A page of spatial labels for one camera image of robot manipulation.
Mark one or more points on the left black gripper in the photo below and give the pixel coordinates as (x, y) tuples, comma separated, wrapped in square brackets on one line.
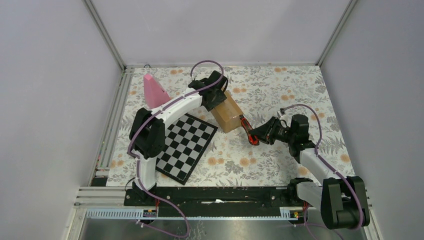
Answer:
[(221, 98)]

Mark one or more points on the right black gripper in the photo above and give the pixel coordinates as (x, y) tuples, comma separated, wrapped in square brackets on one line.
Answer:
[(266, 132)]

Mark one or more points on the red black utility knife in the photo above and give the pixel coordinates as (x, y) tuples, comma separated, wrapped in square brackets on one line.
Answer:
[(253, 140)]

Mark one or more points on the brown cardboard express box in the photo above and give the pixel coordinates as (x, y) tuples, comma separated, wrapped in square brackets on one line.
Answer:
[(227, 114)]

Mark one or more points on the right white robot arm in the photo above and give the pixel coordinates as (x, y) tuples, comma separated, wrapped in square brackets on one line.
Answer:
[(342, 201)]

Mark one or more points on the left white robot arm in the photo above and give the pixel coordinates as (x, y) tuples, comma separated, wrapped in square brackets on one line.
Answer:
[(148, 132)]

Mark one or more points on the floral patterned table mat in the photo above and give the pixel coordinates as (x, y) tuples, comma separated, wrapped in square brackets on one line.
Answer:
[(259, 91)]

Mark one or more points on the black white checkerboard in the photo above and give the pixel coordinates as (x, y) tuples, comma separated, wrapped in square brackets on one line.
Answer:
[(185, 142)]

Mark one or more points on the pink triangular block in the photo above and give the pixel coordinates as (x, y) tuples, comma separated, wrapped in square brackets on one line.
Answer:
[(154, 93)]

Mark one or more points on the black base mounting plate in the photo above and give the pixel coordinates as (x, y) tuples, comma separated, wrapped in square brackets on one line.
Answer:
[(216, 202)]

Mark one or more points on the left aluminium corner post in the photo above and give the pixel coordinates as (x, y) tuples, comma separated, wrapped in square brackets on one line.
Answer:
[(94, 14)]

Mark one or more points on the aluminium corner post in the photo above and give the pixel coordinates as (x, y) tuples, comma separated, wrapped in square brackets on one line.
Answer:
[(336, 32), (94, 14)]

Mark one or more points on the right aluminium corner post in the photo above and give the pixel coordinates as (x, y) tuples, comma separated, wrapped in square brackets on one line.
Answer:
[(336, 32)]

